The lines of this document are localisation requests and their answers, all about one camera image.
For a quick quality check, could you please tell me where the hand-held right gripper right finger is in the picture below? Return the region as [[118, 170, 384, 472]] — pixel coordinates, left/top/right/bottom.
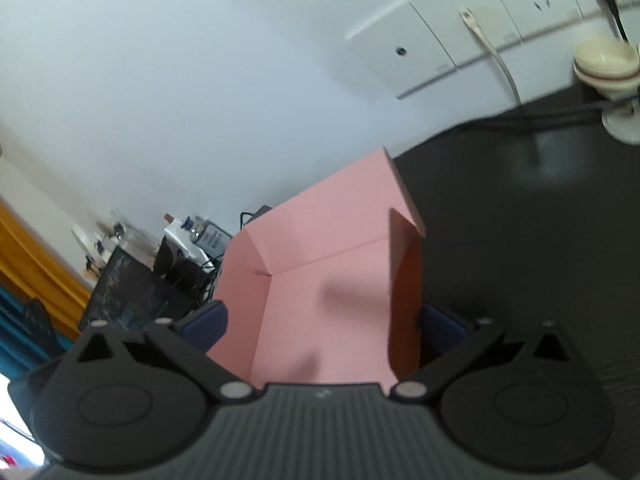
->
[[387, 301, 576, 404]]

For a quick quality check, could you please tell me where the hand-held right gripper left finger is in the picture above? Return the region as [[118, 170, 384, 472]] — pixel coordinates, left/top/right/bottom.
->
[[65, 299, 261, 404]]

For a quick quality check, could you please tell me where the pink cardboard box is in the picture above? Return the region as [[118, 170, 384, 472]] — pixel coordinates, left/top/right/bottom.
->
[[205, 147, 429, 394]]

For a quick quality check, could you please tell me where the black desktop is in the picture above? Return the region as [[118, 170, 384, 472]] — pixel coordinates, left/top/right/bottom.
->
[[390, 82, 640, 480]]

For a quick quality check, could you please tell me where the black speaker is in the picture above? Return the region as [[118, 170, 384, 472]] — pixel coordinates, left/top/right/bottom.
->
[[152, 235, 207, 294]]

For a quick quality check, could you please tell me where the laptop screen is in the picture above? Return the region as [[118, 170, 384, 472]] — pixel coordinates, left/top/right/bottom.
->
[[77, 245, 195, 335]]

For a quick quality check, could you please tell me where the clear bottle blue label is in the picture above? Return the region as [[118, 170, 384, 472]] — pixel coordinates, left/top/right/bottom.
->
[[182, 215, 234, 259]]

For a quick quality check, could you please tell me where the white tube orange cap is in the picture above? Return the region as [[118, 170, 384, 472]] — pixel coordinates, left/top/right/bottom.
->
[[162, 214, 202, 257]]

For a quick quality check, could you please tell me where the black power adapter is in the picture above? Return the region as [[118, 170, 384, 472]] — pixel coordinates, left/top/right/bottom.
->
[[240, 204, 274, 227]]

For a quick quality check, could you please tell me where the yellow curtain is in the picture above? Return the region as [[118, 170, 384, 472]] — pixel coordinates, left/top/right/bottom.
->
[[0, 199, 94, 342]]

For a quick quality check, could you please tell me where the blue cloth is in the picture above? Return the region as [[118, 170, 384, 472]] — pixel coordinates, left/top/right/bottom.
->
[[0, 284, 77, 377]]

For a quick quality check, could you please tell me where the white round stand base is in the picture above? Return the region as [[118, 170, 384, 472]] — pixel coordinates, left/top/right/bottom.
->
[[601, 100, 640, 147]]

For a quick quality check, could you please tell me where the wall socket strip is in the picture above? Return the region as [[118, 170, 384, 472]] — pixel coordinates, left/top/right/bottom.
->
[[345, 2, 459, 101]]

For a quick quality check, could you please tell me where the white network cable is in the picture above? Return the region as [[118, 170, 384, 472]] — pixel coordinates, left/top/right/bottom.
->
[[458, 5, 524, 109]]

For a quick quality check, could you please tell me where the white network wall socket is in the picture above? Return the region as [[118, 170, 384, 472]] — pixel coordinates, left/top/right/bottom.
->
[[410, 0, 524, 70]]

